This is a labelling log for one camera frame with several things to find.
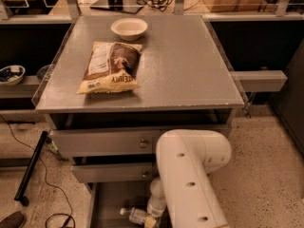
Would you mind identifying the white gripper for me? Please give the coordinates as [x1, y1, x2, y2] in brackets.
[144, 196, 166, 228]

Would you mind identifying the clear plastic water bottle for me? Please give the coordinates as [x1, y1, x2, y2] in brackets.
[120, 207, 148, 225]

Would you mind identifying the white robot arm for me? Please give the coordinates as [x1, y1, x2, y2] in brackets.
[147, 129, 232, 228]

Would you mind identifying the bottom open grey drawer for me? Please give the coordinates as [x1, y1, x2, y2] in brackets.
[86, 179, 159, 228]

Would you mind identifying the middle grey drawer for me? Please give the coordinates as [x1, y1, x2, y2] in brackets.
[71, 162, 158, 183]

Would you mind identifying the top grey drawer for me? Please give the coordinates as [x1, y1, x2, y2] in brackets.
[50, 128, 232, 157]

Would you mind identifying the grey drawer cabinet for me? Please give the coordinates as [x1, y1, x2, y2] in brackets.
[31, 14, 248, 228]

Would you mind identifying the black bar on floor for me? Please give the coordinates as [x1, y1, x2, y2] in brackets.
[14, 131, 48, 206]

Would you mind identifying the dark shoe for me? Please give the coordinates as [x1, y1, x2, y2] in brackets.
[0, 211, 26, 228]

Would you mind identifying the brown yellow chip bag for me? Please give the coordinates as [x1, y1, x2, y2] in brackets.
[77, 42, 143, 94]

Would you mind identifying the grey side shelf beam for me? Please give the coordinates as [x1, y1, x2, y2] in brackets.
[231, 70, 287, 92]

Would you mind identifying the dark bowl on shelf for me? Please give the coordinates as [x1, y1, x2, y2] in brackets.
[37, 65, 54, 81]

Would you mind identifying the white paper bowl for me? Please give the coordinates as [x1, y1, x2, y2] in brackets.
[111, 18, 148, 41]

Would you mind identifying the white bowl with items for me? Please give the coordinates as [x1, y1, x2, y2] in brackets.
[0, 65, 26, 86]

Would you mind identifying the black monitor stand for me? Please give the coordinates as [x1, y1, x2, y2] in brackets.
[90, 0, 143, 14]

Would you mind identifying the black floor cable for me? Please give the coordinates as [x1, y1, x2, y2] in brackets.
[0, 115, 76, 228]

